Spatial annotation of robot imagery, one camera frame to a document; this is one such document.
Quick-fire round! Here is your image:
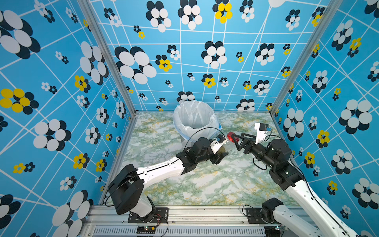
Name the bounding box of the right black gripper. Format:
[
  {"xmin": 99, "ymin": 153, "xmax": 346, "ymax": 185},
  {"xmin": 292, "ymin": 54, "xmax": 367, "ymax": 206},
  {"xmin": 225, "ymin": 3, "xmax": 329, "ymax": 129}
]
[{"xmin": 233, "ymin": 132, "xmax": 276, "ymax": 171}]

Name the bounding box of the small red jar lid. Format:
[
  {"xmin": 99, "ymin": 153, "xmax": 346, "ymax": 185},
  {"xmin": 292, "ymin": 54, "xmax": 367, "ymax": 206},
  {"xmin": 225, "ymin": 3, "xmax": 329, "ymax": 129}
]
[{"xmin": 227, "ymin": 132, "xmax": 239, "ymax": 144}]

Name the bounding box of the clear jar of mung beans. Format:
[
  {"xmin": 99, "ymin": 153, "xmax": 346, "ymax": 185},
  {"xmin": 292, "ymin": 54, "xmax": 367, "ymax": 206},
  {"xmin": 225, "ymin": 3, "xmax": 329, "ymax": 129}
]
[{"xmin": 217, "ymin": 142, "xmax": 229, "ymax": 155}]

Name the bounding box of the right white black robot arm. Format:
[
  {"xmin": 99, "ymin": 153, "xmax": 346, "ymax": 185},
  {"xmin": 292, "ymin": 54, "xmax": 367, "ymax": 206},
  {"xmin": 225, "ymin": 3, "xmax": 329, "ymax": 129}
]
[{"xmin": 229, "ymin": 132, "xmax": 358, "ymax": 237}]

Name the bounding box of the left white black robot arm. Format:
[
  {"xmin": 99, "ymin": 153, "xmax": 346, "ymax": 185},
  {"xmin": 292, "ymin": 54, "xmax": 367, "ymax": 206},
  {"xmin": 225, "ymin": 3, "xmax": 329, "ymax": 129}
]
[{"xmin": 108, "ymin": 135, "xmax": 228, "ymax": 223}]

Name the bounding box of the right green circuit board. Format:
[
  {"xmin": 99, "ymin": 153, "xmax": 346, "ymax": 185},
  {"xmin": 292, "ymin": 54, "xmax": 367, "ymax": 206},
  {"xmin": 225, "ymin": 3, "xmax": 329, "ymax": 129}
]
[{"xmin": 265, "ymin": 227, "xmax": 288, "ymax": 237}]

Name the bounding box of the green circuit board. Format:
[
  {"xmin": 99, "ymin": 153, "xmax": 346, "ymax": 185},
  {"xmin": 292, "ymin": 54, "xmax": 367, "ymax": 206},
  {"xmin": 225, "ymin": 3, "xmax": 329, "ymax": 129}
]
[
  {"xmin": 136, "ymin": 226, "xmax": 157, "ymax": 235},
  {"xmin": 265, "ymin": 227, "xmax": 288, "ymax": 237}
]

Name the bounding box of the left green circuit board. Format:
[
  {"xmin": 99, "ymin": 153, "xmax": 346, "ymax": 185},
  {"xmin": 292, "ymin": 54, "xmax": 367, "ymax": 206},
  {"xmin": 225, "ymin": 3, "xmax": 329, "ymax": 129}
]
[{"xmin": 136, "ymin": 226, "xmax": 157, "ymax": 235}]

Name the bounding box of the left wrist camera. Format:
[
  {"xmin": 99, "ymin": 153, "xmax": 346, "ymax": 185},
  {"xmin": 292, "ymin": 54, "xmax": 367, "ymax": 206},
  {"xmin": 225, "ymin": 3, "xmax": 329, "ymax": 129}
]
[{"xmin": 210, "ymin": 134, "xmax": 228, "ymax": 154}]

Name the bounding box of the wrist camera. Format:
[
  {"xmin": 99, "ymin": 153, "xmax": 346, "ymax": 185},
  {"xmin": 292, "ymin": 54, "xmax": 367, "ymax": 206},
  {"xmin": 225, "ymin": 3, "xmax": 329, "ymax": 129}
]
[
  {"xmin": 210, "ymin": 134, "xmax": 228, "ymax": 154},
  {"xmin": 254, "ymin": 123, "xmax": 272, "ymax": 145}
]

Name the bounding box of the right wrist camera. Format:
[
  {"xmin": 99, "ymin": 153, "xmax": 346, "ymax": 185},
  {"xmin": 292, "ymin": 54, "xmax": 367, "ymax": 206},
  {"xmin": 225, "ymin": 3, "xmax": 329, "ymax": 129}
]
[{"xmin": 254, "ymin": 123, "xmax": 272, "ymax": 145}]

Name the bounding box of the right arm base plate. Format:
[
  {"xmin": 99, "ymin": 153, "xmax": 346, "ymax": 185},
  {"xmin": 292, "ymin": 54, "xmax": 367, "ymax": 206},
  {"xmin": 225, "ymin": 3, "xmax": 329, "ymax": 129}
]
[{"xmin": 243, "ymin": 207, "xmax": 281, "ymax": 225}]

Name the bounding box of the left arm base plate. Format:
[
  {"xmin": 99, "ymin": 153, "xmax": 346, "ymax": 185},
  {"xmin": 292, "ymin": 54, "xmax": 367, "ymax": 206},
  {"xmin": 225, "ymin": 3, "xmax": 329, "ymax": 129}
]
[{"xmin": 128, "ymin": 207, "xmax": 169, "ymax": 224}]

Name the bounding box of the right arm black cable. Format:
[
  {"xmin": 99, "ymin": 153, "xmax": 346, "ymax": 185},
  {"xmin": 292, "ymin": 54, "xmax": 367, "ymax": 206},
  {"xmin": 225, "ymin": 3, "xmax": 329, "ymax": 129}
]
[{"xmin": 252, "ymin": 134, "xmax": 356, "ymax": 237}]

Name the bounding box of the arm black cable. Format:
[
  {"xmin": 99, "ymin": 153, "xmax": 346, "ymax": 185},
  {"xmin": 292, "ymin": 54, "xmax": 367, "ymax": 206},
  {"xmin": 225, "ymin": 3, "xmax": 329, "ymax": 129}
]
[
  {"xmin": 252, "ymin": 134, "xmax": 356, "ymax": 237},
  {"xmin": 103, "ymin": 127, "xmax": 226, "ymax": 207}
]

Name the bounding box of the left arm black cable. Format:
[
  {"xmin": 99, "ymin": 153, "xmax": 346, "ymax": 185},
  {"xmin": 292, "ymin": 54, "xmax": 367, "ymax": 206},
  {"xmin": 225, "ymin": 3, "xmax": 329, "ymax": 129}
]
[{"xmin": 103, "ymin": 127, "xmax": 226, "ymax": 207}]

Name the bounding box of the aluminium front frame rail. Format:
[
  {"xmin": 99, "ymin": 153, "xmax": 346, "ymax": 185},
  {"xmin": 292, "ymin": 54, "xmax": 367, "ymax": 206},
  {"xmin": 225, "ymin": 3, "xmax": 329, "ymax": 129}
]
[{"xmin": 79, "ymin": 205, "xmax": 338, "ymax": 237}]

